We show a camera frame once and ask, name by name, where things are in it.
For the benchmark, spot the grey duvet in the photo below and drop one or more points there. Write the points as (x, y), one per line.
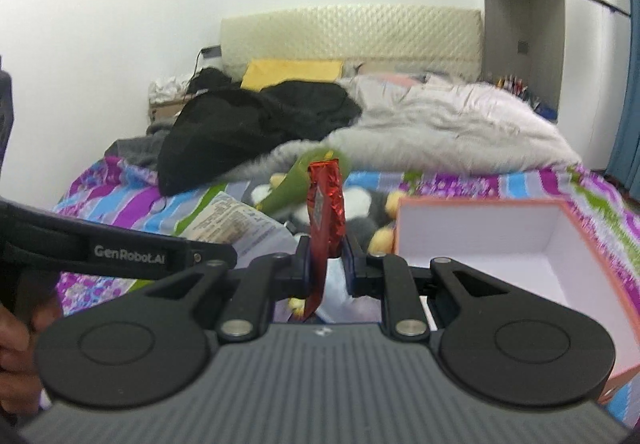
(450, 123)

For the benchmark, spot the wall outlet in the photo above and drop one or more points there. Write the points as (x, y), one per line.
(523, 47)

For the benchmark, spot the black garment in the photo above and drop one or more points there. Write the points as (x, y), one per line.
(240, 123)

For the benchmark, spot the red foil snack packet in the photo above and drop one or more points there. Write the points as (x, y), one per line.
(325, 209)

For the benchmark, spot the row of coloured pencils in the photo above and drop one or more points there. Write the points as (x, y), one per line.
(515, 86)

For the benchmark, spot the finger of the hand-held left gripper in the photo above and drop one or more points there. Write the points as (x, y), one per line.
(215, 256)

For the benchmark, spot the grey chair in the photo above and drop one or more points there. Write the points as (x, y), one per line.
(5, 123)

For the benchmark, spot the white crumpled cloth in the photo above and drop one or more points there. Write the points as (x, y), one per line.
(170, 86)

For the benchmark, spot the blue curtain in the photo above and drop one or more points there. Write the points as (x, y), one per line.
(627, 123)

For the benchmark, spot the brown cardboard box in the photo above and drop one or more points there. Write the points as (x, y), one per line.
(167, 109)

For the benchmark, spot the striped floral bed sheet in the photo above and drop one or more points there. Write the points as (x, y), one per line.
(125, 209)

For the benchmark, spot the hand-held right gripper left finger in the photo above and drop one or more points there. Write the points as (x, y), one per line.
(303, 270)

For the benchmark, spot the white plastic bottle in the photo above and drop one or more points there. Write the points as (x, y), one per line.
(235, 224)

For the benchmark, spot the cream padded headboard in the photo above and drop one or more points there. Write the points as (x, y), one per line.
(350, 33)

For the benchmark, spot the person's left hand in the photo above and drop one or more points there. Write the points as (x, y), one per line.
(17, 364)

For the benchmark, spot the orange cardboard box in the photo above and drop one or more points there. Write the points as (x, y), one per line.
(500, 234)

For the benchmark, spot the grey knitted cloth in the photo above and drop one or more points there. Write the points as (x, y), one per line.
(140, 148)

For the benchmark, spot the yellow pillow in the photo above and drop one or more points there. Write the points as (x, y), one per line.
(290, 71)

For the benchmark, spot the green plush snake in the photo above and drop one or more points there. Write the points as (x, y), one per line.
(295, 179)

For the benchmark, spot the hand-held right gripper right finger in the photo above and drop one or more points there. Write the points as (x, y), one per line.
(350, 269)

